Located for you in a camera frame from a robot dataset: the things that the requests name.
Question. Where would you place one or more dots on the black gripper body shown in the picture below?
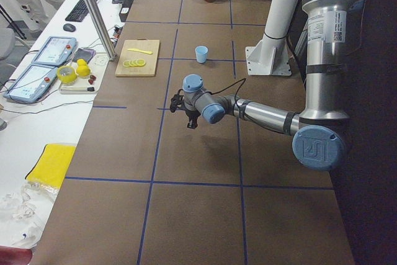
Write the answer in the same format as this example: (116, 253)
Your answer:
(190, 115)

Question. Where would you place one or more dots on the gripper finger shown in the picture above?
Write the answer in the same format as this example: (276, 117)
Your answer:
(190, 123)
(194, 122)

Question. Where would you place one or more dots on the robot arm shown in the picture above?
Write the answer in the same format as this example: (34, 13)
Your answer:
(319, 131)

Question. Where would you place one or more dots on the light blue cup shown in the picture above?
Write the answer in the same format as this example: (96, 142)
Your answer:
(201, 53)

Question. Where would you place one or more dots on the lemon slice top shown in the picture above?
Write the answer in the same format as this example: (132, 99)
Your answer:
(141, 62)

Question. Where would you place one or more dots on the bamboo cutting board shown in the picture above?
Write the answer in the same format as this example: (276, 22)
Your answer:
(149, 69)

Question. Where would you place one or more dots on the yellow plastic knife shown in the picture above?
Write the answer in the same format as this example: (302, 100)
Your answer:
(140, 51)

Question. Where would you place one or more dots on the yellow lemon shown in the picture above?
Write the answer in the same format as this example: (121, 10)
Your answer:
(81, 62)
(83, 71)

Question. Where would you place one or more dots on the yellow tape roll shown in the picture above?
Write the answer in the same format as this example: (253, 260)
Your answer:
(66, 74)

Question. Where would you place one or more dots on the yellow cloth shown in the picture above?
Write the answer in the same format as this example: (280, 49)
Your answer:
(52, 165)

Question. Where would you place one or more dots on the upper teach pendant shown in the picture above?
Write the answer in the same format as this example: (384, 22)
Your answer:
(55, 51)

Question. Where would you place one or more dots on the teach pendant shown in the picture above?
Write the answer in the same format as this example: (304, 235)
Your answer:
(32, 84)
(55, 51)

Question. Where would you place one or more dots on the black computer mouse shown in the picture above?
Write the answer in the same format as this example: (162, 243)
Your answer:
(69, 27)

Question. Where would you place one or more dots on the black keyboard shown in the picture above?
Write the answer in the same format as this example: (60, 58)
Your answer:
(78, 13)

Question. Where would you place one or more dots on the lower teach pendant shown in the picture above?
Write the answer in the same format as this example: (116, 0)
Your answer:
(32, 84)

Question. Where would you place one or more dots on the clear plastic bag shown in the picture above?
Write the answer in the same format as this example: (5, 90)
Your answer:
(24, 214)

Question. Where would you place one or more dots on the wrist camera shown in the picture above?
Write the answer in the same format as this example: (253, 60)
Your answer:
(177, 102)

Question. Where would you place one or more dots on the white camera mast base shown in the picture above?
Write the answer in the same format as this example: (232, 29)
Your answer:
(270, 55)

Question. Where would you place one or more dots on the aluminium frame post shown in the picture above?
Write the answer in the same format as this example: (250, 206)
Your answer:
(100, 28)

